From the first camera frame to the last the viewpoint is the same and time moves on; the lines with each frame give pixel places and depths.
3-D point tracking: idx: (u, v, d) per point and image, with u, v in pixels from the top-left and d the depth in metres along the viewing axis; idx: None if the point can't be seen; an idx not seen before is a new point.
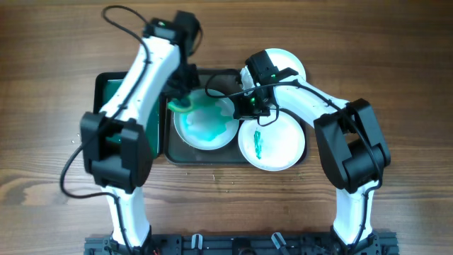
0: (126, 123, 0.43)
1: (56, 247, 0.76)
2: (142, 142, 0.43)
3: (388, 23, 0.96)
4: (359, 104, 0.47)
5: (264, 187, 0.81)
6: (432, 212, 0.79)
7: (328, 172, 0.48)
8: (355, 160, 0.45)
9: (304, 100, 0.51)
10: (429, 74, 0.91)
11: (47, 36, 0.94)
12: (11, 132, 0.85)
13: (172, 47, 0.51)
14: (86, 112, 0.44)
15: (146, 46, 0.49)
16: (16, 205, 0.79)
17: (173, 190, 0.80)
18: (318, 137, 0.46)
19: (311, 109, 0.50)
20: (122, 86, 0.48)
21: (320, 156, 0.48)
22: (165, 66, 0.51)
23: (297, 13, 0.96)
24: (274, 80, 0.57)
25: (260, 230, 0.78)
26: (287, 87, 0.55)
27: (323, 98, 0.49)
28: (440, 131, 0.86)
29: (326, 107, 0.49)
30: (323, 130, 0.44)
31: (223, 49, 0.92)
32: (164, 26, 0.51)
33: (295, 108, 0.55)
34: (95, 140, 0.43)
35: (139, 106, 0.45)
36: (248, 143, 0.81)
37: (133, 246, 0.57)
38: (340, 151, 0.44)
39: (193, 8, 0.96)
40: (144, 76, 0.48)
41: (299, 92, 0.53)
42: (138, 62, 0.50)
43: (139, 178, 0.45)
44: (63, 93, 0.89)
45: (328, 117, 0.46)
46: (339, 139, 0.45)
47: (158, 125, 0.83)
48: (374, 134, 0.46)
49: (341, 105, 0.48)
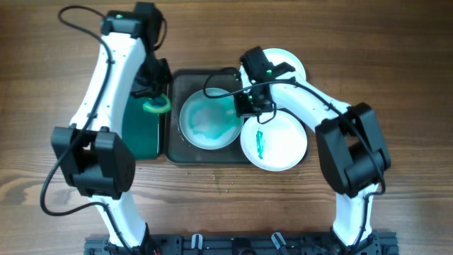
0: (98, 132, 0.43)
1: (56, 247, 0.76)
2: (119, 148, 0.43)
3: (388, 23, 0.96)
4: (362, 108, 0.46)
5: (264, 187, 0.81)
6: (432, 212, 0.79)
7: (328, 177, 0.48)
8: (356, 166, 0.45)
9: (304, 103, 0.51)
10: (429, 74, 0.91)
11: (47, 36, 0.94)
12: (11, 132, 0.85)
13: (134, 40, 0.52)
14: (56, 127, 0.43)
15: (106, 44, 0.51)
16: (16, 205, 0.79)
17: (173, 190, 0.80)
18: (318, 143, 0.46)
19: (311, 112, 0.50)
20: (88, 92, 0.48)
21: (321, 161, 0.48)
22: (131, 61, 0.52)
23: (298, 13, 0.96)
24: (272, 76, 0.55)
25: (260, 230, 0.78)
26: (284, 85, 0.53)
27: (323, 100, 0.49)
28: (440, 131, 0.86)
29: (328, 110, 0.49)
30: (324, 136, 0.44)
31: (224, 49, 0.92)
32: (122, 19, 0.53)
33: (292, 108, 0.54)
34: (69, 154, 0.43)
35: (110, 113, 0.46)
36: (250, 143, 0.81)
37: (133, 246, 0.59)
38: (340, 156, 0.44)
39: (193, 8, 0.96)
40: (111, 76, 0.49)
41: (296, 92, 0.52)
42: (101, 63, 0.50)
43: (123, 183, 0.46)
44: (63, 93, 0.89)
45: (328, 123, 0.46)
46: (340, 144, 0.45)
47: (158, 125, 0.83)
48: (374, 139, 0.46)
49: (342, 108, 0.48)
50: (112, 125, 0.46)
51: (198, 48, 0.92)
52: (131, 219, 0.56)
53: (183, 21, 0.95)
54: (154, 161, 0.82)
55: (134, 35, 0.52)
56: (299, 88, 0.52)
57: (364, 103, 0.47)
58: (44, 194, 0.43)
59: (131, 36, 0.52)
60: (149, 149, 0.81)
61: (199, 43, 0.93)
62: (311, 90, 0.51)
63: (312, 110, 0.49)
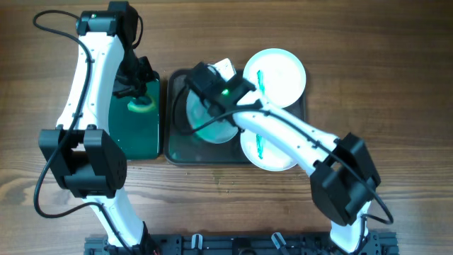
0: (85, 130, 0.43)
1: (56, 247, 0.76)
2: (108, 146, 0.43)
3: (388, 23, 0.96)
4: (351, 142, 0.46)
5: (264, 187, 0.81)
6: (433, 212, 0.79)
7: (326, 211, 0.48)
8: (354, 200, 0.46)
9: (288, 140, 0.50)
10: (429, 74, 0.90)
11: (47, 37, 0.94)
12: (11, 132, 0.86)
13: (112, 37, 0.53)
14: (42, 130, 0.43)
15: (83, 44, 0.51)
16: (16, 205, 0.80)
17: (173, 191, 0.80)
18: (316, 188, 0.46)
19: (296, 150, 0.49)
20: (69, 95, 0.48)
21: (318, 200, 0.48)
22: (111, 58, 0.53)
23: (298, 13, 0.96)
24: (229, 97, 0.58)
25: (260, 230, 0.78)
26: (251, 112, 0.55)
27: (309, 137, 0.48)
28: (440, 131, 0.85)
29: (315, 147, 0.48)
30: (323, 184, 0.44)
31: (223, 49, 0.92)
32: (96, 18, 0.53)
33: (272, 140, 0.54)
34: (59, 154, 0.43)
35: (93, 110, 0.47)
36: (251, 144, 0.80)
37: (132, 246, 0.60)
38: (340, 197, 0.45)
39: (193, 8, 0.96)
40: (92, 75, 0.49)
41: (272, 123, 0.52)
42: (81, 64, 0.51)
43: (117, 180, 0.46)
44: (63, 93, 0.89)
45: (323, 167, 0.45)
46: (340, 188, 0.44)
47: (158, 125, 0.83)
48: (368, 168, 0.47)
49: (330, 145, 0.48)
50: (98, 124, 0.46)
51: (198, 48, 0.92)
52: (129, 219, 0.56)
53: (183, 21, 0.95)
54: (154, 161, 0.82)
55: (110, 32, 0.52)
56: (271, 116, 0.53)
57: (350, 134, 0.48)
58: (37, 195, 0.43)
59: (107, 34, 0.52)
60: (149, 149, 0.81)
61: (199, 43, 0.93)
62: (288, 122, 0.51)
63: (297, 148, 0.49)
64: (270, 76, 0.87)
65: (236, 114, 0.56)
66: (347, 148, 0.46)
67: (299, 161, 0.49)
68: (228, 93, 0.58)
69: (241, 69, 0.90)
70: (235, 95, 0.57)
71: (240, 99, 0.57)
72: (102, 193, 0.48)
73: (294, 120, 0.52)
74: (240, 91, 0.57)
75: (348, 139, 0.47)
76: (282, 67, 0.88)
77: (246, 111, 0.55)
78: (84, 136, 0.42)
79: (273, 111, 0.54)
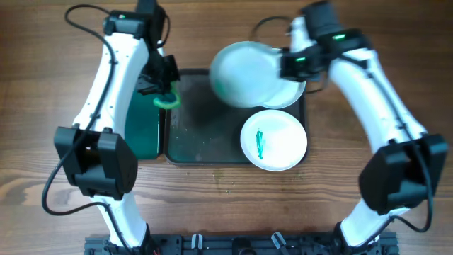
0: (101, 133, 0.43)
1: (56, 247, 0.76)
2: (122, 150, 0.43)
3: (389, 22, 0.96)
4: (436, 142, 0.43)
5: (264, 187, 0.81)
6: (432, 212, 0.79)
7: (366, 188, 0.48)
8: (403, 190, 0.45)
9: (376, 109, 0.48)
10: (428, 74, 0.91)
11: (47, 36, 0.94)
12: (11, 132, 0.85)
13: (138, 41, 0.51)
14: (59, 127, 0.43)
15: (108, 44, 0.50)
16: (16, 205, 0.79)
17: (173, 190, 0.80)
18: (376, 160, 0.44)
19: (378, 120, 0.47)
20: (90, 94, 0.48)
21: (366, 173, 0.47)
22: (134, 60, 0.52)
23: (297, 13, 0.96)
24: (335, 44, 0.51)
25: (260, 230, 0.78)
26: (353, 67, 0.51)
27: (399, 117, 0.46)
28: (439, 131, 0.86)
29: (398, 129, 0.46)
30: (387, 159, 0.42)
31: (223, 49, 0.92)
32: (124, 20, 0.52)
33: (354, 102, 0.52)
34: (73, 154, 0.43)
35: (112, 112, 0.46)
36: (250, 143, 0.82)
37: (132, 247, 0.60)
38: (392, 181, 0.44)
39: (193, 8, 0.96)
40: (115, 76, 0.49)
41: (367, 88, 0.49)
42: (104, 64, 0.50)
43: (126, 184, 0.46)
44: (63, 93, 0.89)
45: (396, 146, 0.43)
46: (396, 175, 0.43)
47: (158, 125, 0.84)
48: (434, 175, 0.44)
49: (415, 134, 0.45)
50: (115, 127, 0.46)
51: (198, 48, 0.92)
52: (132, 221, 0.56)
53: (183, 21, 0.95)
54: (154, 161, 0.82)
55: (136, 35, 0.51)
56: (371, 80, 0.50)
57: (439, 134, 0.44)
58: (46, 193, 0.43)
59: (134, 37, 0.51)
60: (148, 149, 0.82)
61: (199, 43, 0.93)
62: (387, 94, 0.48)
63: (381, 120, 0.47)
64: None
65: (339, 63, 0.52)
66: (427, 144, 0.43)
67: (376, 135, 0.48)
68: (342, 38, 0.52)
69: None
70: (347, 44, 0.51)
71: (350, 52, 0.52)
72: (110, 194, 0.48)
73: (392, 93, 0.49)
74: (353, 44, 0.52)
75: (433, 138, 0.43)
76: None
77: (350, 64, 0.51)
78: (100, 139, 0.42)
79: (376, 76, 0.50)
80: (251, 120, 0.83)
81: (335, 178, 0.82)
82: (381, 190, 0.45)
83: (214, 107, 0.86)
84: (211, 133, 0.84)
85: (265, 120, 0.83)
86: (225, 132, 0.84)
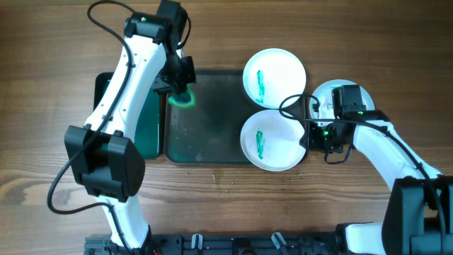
0: (111, 136, 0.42)
1: (56, 247, 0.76)
2: (131, 155, 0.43)
3: (388, 23, 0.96)
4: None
5: (264, 186, 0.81)
6: None
7: (386, 240, 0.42)
8: (423, 238, 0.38)
9: (391, 155, 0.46)
10: (428, 75, 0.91)
11: (47, 36, 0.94)
12: (11, 132, 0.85)
13: (156, 46, 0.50)
14: (70, 126, 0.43)
15: (127, 47, 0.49)
16: (15, 205, 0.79)
17: (173, 190, 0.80)
18: (393, 196, 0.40)
19: (396, 165, 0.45)
20: (104, 95, 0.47)
21: (385, 220, 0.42)
22: (151, 65, 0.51)
23: (298, 13, 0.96)
24: (362, 117, 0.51)
25: (260, 230, 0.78)
26: (371, 129, 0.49)
27: (414, 159, 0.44)
28: (439, 130, 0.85)
29: (415, 169, 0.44)
30: (403, 190, 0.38)
31: (223, 49, 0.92)
32: (146, 22, 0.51)
33: (376, 159, 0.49)
34: (82, 154, 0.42)
35: (124, 116, 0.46)
36: (249, 143, 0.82)
37: (132, 247, 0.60)
38: (409, 221, 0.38)
39: (193, 8, 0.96)
40: (130, 79, 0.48)
41: (389, 147, 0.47)
42: (121, 66, 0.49)
43: (131, 188, 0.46)
44: (62, 93, 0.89)
45: (413, 180, 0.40)
46: (415, 214, 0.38)
47: (158, 125, 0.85)
48: None
49: (432, 174, 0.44)
50: (126, 131, 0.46)
51: (198, 48, 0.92)
52: (134, 223, 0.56)
53: None
54: (154, 161, 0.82)
55: (156, 40, 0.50)
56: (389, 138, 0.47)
57: (439, 174, 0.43)
58: (52, 193, 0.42)
59: (153, 41, 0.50)
60: (148, 150, 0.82)
61: (199, 43, 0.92)
62: (404, 144, 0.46)
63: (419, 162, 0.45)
64: (270, 77, 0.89)
65: (359, 127, 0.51)
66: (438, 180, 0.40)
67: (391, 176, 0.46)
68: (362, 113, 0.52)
69: (241, 69, 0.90)
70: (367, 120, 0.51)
71: (369, 120, 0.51)
72: (115, 196, 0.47)
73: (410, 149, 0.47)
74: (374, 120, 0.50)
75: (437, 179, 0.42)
76: (287, 71, 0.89)
77: (369, 129, 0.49)
78: (110, 142, 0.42)
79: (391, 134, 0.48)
80: (250, 121, 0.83)
81: (335, 178, 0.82)
82: (403, 228, 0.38)
83: (214, 108, 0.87)
84: (211, 133, 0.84)
85: (265, 120, 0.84)
86: (226, 133, 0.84)
